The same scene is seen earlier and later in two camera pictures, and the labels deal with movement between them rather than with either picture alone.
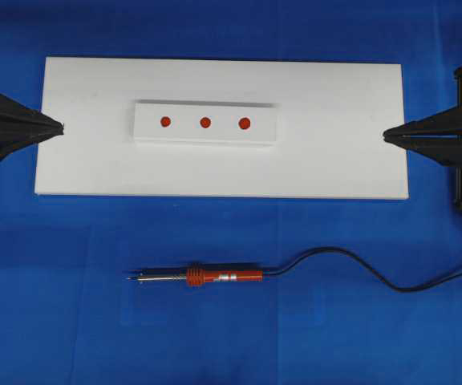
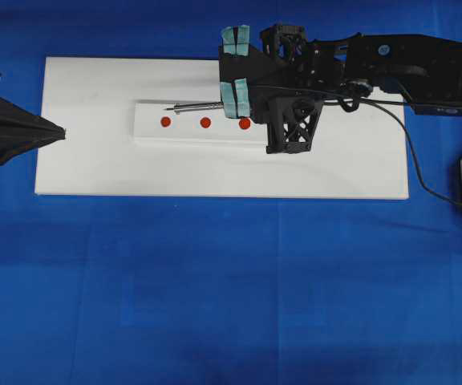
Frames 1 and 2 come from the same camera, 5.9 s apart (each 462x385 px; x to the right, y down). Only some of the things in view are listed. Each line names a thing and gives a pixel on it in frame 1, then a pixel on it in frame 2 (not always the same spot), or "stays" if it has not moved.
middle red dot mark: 205,122 stays
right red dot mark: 245,123 stays
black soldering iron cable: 308,254 → 349,103
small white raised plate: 205,123 stays
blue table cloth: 321,322 stays
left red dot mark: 165,121 stays
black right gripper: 457,136 → 283,85
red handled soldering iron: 197,276 → 181,107
